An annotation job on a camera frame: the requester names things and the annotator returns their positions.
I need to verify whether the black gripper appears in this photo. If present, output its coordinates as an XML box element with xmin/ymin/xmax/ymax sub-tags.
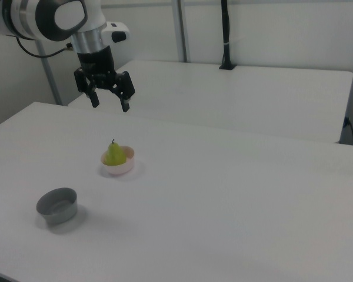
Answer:
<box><xmin>74</xmin><ymin>46</ymin><xmax>136</xmax><ymax>113</ymax></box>

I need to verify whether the green pear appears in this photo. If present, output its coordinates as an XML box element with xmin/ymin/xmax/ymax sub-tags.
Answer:
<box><xmin>105</xmin><ymin>139</ymin><xmax>127</xmax><ymax>166</ymax></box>

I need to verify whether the pink plastic bowl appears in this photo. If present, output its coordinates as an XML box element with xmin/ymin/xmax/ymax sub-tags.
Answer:
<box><xmin>100</xmin><ymin>145</ymin><xmax>135</xmax><ymax>176</ymax></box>

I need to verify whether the grey plastic bowl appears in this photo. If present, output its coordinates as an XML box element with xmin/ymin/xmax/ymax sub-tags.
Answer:
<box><xmin>36</xmin><ymin>187</ymin><xmax>78</xmax><ymax>226</ymax></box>

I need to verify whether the white side table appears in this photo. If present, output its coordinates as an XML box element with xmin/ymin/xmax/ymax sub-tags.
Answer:
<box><xmin>67</xmin><ymin>60</ymin><xmax>353</xmax><ymax>145</ymax></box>

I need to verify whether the slanted grey frame post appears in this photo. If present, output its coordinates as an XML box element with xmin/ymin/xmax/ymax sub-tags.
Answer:
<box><xmin>35</xmin><ymin>40</ymin><xmax>63</xmax><ymax>106</ymax></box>

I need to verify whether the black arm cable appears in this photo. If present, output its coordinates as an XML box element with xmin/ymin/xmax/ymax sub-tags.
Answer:
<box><xmin>16</xmin><ymin>36</ymin><xmax>74</xmax><ymax>58</ymax></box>

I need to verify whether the grey metal frame post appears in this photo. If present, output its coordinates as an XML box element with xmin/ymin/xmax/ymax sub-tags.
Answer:
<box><xmin>171</xmin><ymin>0</ymin><xmax>192</xmax><ymax>63</ymax></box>

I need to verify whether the black clamped camera pole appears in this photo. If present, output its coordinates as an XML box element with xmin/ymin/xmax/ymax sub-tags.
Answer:
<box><xmin>219</xmin><ymin>0</ymin><xmax>237</xmax><ymax>71</ymax></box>

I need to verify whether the black wall power cable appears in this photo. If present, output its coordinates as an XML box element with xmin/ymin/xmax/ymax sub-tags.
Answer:
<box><xmin>343</xmin><ymin>116</ymin><xmax>353</xmax><ymax>146</ymax></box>

